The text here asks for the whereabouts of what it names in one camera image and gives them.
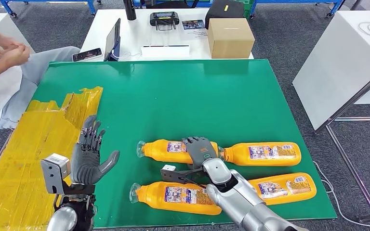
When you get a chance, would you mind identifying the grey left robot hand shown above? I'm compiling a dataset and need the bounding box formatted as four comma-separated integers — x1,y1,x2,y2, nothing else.
70,115,121,186

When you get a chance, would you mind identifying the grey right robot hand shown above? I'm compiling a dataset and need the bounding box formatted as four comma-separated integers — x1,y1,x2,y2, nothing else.
182,136,220,169

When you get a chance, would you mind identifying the person's left hand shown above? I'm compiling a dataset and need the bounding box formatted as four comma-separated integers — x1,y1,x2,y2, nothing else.
0,38,19,60

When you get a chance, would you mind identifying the person's right hand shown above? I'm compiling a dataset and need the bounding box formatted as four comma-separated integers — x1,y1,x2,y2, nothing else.
0,44,31,68

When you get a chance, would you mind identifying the orange detergent bottle clear cap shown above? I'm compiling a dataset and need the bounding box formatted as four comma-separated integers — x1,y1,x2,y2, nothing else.
248,172,317,206
218,141,302,167
129,181,223,216
136,139,224,165

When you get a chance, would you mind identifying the person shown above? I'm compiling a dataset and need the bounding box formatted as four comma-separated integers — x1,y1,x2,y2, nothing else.
0,25,81,130

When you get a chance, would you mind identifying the yellow taped cardboard sheet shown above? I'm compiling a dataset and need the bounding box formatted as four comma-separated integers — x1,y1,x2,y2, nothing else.
0,86,104,231

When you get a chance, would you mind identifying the black smartphone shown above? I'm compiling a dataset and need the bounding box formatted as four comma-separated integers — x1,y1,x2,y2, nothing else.
72,48,103,63

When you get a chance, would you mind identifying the blue steel rack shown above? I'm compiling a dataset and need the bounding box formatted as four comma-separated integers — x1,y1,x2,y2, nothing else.
0,0,97,18
250,0,345,19

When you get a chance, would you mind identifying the black tablet on stand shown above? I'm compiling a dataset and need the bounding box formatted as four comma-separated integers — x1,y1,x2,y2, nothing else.
103,18,121,62

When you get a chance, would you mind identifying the long white box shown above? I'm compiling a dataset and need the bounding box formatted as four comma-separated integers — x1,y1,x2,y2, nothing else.
140,45,190,59

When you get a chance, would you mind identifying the brown cardboard box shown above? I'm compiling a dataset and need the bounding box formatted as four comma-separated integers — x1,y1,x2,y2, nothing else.
207,17,256,60

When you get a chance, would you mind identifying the white desk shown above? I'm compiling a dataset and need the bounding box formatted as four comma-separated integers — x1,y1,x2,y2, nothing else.
80,8,254,62

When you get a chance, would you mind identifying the black flask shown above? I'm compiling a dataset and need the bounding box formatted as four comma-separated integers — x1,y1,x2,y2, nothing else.
123,0,137,21

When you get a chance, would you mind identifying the printed brochure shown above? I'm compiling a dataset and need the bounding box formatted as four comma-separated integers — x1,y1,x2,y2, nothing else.
182,19,209,37

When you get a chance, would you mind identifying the black handheld controller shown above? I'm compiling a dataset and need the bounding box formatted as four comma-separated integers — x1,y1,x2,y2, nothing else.
149,11,180,31

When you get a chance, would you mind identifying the black bag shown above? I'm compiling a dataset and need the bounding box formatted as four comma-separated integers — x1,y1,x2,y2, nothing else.
204,0,245,30

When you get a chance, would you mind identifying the green plastic crate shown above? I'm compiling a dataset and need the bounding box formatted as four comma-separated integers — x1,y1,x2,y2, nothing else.
243,0,256,19

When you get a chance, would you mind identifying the large white table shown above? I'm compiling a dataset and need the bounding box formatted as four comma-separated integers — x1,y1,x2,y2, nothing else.
292,10,370,131

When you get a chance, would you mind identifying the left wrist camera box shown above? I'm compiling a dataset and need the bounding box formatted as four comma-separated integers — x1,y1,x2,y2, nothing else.
40,154,72,195

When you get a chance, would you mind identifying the white charging cable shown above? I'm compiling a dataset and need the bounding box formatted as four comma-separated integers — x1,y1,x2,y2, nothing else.
117,48,142,61

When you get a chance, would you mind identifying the white floor cable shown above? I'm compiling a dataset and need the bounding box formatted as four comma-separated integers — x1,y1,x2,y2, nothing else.
312,160,370,228

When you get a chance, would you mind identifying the metal table frame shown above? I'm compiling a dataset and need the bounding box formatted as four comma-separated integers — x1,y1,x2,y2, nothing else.
314,72,370,224

